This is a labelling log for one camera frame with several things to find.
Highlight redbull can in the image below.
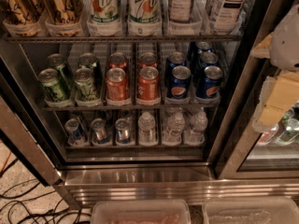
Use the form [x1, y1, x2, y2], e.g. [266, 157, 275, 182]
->
[64, 119, 87, 145]
[91, 119, 109, 145]
[115, 119, 131, 144]

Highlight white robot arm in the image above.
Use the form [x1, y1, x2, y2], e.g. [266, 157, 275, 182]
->
[250, 5, 299, 133]

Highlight front right orange can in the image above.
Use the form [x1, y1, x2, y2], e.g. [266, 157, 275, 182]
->
[138, 66, 159, 101]

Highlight orange can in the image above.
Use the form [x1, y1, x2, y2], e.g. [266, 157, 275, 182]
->
[138, 52, 158, 69]
[106, 68, 128, 101]
[138, 66, 159, 101]
[108, 52, 129, 72]

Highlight stainless steel fridge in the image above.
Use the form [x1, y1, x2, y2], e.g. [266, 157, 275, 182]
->
[0, 0, 299, 209]

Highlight front left pepsi can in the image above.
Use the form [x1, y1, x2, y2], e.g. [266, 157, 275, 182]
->
[167, 65, 192, 99]

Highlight pepsi can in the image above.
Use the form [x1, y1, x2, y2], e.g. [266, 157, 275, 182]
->
[164, 51, 187, 86]
[188, 41, 212, 69]
[193, 51, 219, 83]
[195, 65, 222, 98]
[167, 65, 192, 99]

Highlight front left orange can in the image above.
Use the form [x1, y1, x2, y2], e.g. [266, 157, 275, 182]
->
[106, 68, 128, 101]

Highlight rear right orange can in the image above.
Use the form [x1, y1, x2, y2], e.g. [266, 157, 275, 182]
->
[138, 52, 158, 69]

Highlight rear left pepsi can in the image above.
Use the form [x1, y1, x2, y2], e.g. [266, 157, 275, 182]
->
[164, 51, 187, 86]

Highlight rear left orange can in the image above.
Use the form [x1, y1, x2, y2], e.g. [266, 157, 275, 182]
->
[108, 52, 129, 72]

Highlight front right pepsi can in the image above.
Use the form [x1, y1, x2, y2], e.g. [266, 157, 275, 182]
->
[195, 65, 222, 98]

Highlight front right green can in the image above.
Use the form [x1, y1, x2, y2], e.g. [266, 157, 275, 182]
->
[74, 68, 99, 101]

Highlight green can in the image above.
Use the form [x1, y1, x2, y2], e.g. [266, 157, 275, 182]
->
[38, 68, 69, 103]
[46, 53, 73, 90]
[78, 53, 102, 85]
[74, 68, 99, 101]

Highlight middle right pepsi can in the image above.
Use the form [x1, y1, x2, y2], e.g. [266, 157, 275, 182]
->
[193, 51, 219, 83]

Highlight rear right green can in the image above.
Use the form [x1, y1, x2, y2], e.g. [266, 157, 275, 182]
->
[78, 53, 102, 85]

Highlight rear right pepsi can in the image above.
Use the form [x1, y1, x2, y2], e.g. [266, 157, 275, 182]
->
[188, 41, 212, 69]

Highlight front left green can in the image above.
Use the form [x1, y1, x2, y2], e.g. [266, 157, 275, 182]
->
[38, 68, 69, 103]

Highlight right 7up can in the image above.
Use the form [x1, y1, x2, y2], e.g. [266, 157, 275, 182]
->
[128, 0, 158, 23]

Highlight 7up can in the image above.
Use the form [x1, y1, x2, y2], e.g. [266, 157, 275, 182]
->
[89, 0, 120, 23]
[128, 0, 158, 23]

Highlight rear left green can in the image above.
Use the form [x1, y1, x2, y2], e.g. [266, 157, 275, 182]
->
[46, 53, 73, 90]

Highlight left 7up can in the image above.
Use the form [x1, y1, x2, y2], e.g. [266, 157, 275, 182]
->
[89, 0, 120, 23]

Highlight red white can right fridge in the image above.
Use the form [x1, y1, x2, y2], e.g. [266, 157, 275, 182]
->
[257, 124, 279, 146]

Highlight steel fridge door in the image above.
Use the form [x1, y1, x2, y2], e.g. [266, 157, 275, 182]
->
[0, 75, 63, 186]

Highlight right brown lacroix can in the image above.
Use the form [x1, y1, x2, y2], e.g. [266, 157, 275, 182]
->
[43, 0, 83, 25]

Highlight brown lacroix can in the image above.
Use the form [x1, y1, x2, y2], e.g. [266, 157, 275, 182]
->
[43, 0, 83, 25]
[0, 0, 44, 25]

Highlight green can right fridge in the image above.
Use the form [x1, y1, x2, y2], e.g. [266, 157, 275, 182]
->
[276, 108, 299, 146]

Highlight left brown lacroix can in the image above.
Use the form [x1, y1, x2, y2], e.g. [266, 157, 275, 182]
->
[0, 0, 44, 25]

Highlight left water bottle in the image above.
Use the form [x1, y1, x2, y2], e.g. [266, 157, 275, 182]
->
[138, 112, 157, 146]

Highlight water bottle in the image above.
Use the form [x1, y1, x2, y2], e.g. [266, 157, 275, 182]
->
[163, 112, 185, 146]
[138, 112, 157, 146]
[184, 111, 208, 146]

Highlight middle water bottle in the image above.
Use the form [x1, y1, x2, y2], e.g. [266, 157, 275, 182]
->
[163, 112, 185, 146]

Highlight right water bottle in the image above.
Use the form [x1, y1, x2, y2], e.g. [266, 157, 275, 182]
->
[184, 111, 208, 146]

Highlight left clear plastic bin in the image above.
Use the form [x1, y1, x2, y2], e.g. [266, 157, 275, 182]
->
[91, 200, 191, 224]

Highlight clear plastic bin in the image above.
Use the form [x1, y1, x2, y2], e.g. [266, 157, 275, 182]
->
[202, 197, 299, 224]
[91, 200, 191, 224]

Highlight left tea bottle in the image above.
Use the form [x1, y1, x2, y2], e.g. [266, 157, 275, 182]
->
[168, 0, 194, 23]

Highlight tea bottle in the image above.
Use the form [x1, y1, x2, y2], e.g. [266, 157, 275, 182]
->
[168, 0, 194, 23]
[209, 0, 245, 33]

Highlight right tea bottle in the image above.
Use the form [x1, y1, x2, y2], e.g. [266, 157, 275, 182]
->
[209, 0, 245, 33]

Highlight right clear plastic bin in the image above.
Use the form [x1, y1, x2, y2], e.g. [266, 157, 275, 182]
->
[202, 197, 299, 224]

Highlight orange floor cable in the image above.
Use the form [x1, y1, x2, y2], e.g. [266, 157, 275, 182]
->
[0, 151, 13, 175]

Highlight black floor cables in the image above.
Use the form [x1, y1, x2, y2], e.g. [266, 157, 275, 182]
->
[0, 158, 92, 224]

